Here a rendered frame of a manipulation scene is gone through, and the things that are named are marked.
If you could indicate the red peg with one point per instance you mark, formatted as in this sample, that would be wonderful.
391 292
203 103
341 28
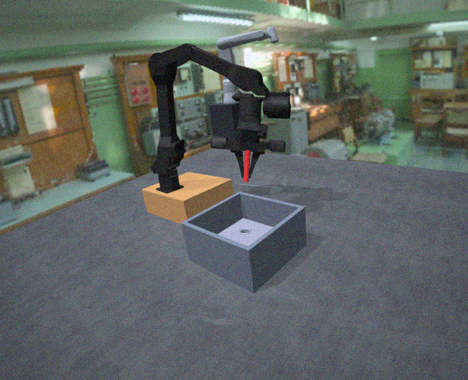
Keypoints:
246 166

